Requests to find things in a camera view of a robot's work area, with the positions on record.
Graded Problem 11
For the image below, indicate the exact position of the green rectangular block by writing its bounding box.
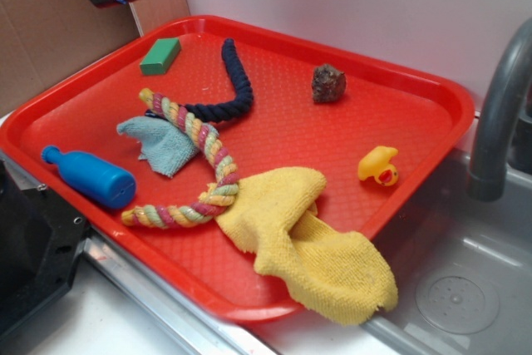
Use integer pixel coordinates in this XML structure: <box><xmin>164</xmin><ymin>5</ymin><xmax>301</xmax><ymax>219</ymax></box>
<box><xmin>139</xmin><ymin>37</ymin><xmax>181</xmax><ymax>76</ymax></box>

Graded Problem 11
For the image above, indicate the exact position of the red plastic tray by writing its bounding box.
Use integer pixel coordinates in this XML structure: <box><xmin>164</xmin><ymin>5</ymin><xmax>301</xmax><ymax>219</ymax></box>
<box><xmin>1</xmin><ymin>16</ymin><xmax>475</xmax><ymax>323</ymax></box>

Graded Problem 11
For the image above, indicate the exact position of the light teal cloth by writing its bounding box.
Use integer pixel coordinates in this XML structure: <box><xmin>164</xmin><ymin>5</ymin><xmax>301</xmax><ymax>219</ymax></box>
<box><xmin>116</xmin><ymin>116</ymin><xmax>200</xmax><ymax>178</ymax></box>

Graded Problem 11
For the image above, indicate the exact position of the blue plastic bottle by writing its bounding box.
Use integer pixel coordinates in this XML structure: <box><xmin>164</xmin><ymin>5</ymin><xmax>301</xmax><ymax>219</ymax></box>
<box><xmin>42</xmin><ymin>145</ymin><xmax>136</xmax><ymax>210</ymax></box>

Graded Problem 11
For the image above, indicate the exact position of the brown rough rock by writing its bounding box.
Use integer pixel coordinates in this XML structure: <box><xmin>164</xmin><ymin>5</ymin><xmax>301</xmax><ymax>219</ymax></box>
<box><xmin>311</xmin><ymin>64</ymin><xmax>347</xmax><ymax>103</ymax></box>

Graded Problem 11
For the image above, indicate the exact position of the yellow rubber duck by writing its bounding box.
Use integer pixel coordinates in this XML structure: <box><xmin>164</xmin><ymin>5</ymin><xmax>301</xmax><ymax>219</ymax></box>
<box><xmin>357</xmin><ymin>145</ymin><xmax>399</xmax><ymax>187</ymax></box>

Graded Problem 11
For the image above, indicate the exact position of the yellow cloth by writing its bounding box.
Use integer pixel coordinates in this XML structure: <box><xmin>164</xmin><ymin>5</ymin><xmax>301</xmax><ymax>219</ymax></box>
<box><xmin>214</xmin><ymin>167</ymin><xmax>398</xmax><ymax>325</ymax></box>

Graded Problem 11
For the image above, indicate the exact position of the grey sink faucet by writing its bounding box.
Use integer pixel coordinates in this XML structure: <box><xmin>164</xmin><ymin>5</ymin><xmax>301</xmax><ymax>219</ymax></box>
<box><xmin>466</xmin><ymin>19</ymin><xmax>531</xmax><ymax>201</ymax></box>

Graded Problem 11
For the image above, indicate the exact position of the grey toy sink basin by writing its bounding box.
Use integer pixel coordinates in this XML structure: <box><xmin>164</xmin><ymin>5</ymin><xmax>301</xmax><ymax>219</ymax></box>
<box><xmin>365</xmin><ymin>150</ymin><xmax>531</xmax><ymax>354</ymax></box>

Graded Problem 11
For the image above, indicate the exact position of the dark purple rope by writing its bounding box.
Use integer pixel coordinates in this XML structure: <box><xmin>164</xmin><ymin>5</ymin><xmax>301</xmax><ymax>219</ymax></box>
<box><xmin>144</xmin><ymin>37</ymin><xmax>254</xmax><ymax>124</ymax></box>

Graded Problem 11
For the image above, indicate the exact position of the multicolour twisted rope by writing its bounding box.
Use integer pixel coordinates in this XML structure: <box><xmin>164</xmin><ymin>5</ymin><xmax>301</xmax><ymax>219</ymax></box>
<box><xmin>121</xmin><ymin>87</ymin><xmax>241</xmax><ymax>230</ymax></box>

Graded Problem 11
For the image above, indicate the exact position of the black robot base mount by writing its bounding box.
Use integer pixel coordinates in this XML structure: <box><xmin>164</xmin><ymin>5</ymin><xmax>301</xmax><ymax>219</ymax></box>
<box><xmin>1</xmin><ymin>161</ymin><xmax>89</xmax><ymax>341</ymax></box>

